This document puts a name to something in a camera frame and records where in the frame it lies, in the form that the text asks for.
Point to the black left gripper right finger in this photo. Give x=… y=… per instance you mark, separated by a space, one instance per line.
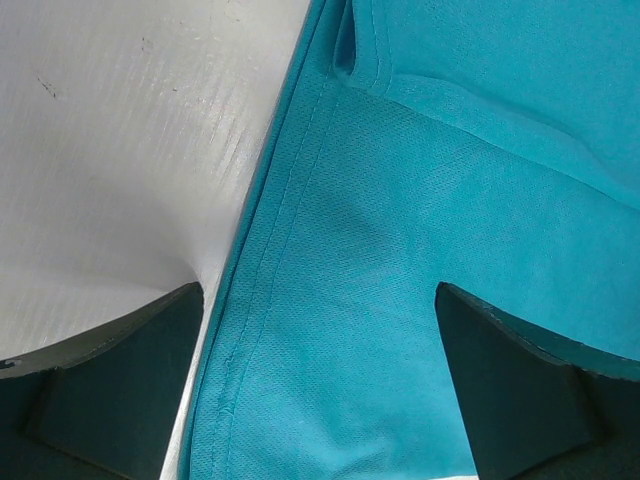
x=536 y=404

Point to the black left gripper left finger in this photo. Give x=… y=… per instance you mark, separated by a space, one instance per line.
x=101 y=404

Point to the teal t shirt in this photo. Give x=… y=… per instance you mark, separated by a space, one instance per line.
x=490 y=144

